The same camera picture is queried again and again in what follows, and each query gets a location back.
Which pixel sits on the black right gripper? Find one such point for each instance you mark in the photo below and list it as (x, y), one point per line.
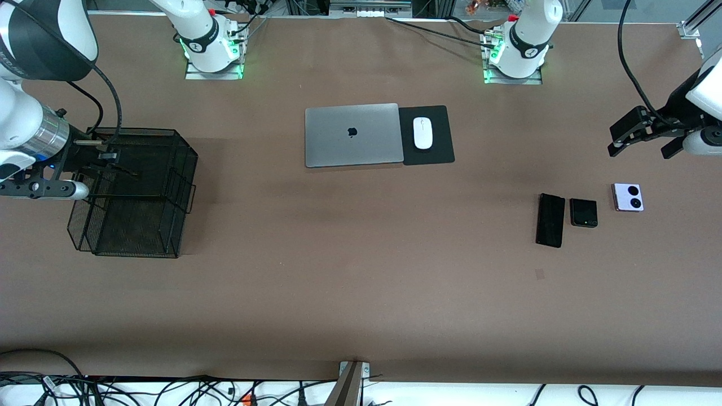
(74, 158)

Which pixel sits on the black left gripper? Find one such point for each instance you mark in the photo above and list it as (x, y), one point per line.
(675, 107)

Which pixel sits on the lilac flip phone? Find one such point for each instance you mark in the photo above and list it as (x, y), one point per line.
(623, 197)

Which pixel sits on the black flip phone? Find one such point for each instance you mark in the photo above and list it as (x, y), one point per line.
(583, 212)

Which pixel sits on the long black smartphone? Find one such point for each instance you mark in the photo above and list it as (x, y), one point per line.
(550, 221)

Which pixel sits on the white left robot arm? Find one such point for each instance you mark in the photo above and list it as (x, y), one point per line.
(527, 34)

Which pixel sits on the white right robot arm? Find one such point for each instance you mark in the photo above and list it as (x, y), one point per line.
(22, 121)

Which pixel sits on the black mouse pad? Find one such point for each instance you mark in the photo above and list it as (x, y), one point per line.
(440, 152)

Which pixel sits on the silver closed laptop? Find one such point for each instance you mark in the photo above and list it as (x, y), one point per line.
(338, 146)

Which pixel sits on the white computer mouse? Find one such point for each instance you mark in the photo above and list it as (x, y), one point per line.
(422, 133)

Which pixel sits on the grey power strip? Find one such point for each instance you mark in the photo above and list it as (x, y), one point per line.
(369, 11)

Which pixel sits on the aluminium frame profile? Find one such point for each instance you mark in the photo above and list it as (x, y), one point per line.
(689, 28)

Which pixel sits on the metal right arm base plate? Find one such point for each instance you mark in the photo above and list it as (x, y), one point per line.
(194, 74)

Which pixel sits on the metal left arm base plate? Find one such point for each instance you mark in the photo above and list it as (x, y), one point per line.
(510, 81)

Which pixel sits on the grey metal camera post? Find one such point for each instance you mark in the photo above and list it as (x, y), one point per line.
(350, 389)

